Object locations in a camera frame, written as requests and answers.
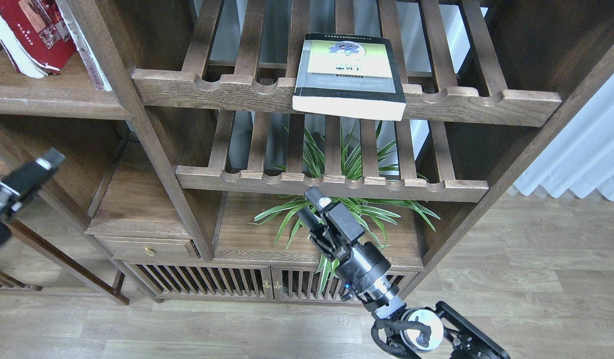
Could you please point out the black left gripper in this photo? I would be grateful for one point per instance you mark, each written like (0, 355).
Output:
(23, 183)

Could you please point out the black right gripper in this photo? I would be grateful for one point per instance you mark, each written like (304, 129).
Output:
(361, 268)

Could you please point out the black and yellow book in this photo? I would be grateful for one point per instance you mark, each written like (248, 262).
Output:
(349, 75)

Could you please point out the red cover book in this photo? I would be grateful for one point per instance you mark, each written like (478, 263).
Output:
(35, 36)

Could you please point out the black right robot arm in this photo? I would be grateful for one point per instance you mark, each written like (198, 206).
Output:
(400, 331)

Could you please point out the green spider plant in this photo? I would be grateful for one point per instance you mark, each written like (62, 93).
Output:
(370, 212)

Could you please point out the worn upright book spine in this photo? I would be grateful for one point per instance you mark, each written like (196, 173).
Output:
(92, 65)

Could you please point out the dark wooden bookshelf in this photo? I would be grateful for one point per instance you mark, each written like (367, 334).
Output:
(199, 133)

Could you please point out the white curtain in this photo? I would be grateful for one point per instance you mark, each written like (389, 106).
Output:
(580, 159)

